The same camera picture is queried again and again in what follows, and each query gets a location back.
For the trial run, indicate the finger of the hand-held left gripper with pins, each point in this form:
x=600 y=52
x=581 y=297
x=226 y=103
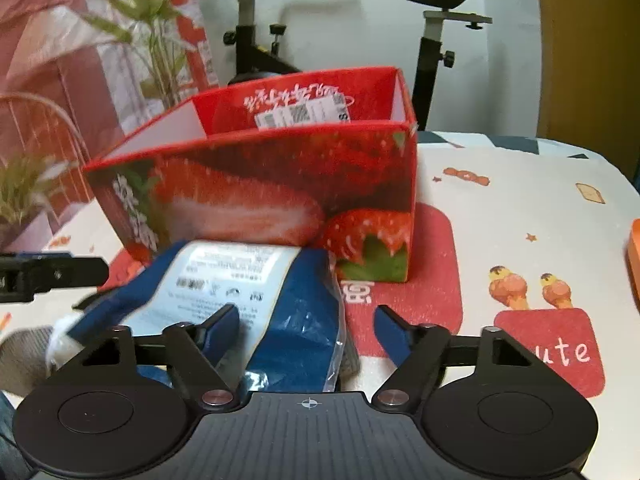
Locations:
x=60 y=272

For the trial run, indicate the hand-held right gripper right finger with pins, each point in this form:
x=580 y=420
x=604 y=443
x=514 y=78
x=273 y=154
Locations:
x=389 y=327

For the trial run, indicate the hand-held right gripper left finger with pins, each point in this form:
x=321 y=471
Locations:
x=223 y=324

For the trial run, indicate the blue packet with white label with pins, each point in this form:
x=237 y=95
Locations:
x=305 y=305

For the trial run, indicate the red strawberry print box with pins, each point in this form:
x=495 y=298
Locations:
x=280 y=185

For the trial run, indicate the small potted grass plant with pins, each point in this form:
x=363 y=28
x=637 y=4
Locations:
x=25 y=195

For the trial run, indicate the grey cloth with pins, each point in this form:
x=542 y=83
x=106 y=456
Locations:
x=22 y=360

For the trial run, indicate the blue cloth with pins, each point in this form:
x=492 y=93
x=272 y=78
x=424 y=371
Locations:
x=10 y=435

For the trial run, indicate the printed cartoon tablecloth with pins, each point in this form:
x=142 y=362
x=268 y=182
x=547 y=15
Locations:
x=525 y=220

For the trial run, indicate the tall artificial green plant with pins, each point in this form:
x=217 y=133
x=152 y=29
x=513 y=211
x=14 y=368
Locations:
x=155 y=45

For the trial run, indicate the orange packet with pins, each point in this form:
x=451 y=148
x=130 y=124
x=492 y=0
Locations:
x=634 y=260

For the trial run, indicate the black exercise bike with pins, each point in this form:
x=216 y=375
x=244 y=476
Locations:
x=260 y=55

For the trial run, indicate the wooden door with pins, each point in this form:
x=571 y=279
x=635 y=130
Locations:
x=585 y=50

